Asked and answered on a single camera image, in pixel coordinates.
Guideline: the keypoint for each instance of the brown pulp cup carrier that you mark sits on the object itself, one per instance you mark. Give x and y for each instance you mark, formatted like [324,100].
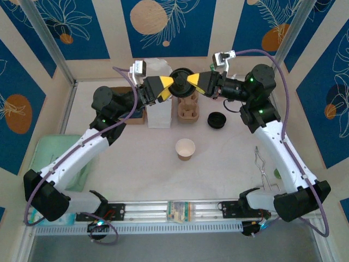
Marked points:
[188,109]

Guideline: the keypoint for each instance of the green wrapped drinking straw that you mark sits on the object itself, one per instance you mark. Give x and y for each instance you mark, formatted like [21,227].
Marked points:
[211,66]

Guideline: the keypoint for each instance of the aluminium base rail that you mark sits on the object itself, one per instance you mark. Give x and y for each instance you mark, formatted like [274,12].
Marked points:
[152,210]

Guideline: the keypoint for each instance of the circuit board with green light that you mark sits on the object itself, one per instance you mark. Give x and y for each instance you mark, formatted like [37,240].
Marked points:
[96,226]
[251,229]

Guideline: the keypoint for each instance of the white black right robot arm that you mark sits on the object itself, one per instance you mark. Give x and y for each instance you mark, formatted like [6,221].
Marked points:
[286,161]

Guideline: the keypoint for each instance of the aluminium frame post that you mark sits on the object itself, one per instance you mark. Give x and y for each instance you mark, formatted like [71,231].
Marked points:
[49,41]
[295,28]

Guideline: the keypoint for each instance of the clear taped label packet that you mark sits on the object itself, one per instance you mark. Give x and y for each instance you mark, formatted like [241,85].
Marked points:
[178,211]

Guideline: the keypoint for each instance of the brown pulp carrier stack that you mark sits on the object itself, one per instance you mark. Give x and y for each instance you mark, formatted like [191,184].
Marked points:
[188,122]

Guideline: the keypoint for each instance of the metal kitchen tongs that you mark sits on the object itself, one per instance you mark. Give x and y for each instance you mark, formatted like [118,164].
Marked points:
[263,173]

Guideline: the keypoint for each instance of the green round container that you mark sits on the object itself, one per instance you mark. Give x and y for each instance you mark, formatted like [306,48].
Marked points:
[276,173]

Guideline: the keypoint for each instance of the blue paper napkin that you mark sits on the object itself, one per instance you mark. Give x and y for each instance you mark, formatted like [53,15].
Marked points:
[136,114]

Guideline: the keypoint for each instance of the brown cardboard tray box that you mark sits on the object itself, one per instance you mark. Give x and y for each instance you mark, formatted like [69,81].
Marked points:
[135,122]

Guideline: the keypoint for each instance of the black plastic lid stack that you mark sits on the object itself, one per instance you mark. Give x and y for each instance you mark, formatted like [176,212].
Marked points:
[216,120]

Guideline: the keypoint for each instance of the white printed paper bag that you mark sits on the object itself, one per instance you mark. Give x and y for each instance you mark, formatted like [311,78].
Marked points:
[159,114]

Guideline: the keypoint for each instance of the brown paper coffee cup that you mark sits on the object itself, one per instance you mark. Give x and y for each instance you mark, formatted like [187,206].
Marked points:
[185,147]

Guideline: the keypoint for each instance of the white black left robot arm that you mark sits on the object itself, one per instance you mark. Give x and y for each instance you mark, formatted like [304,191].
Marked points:
[76,152]

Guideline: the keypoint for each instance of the aluminium table edge rail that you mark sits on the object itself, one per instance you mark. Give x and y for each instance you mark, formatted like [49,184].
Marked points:
[68,109]

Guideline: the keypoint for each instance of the blue white packet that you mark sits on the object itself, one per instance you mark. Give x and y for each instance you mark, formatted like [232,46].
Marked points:
[71,218]

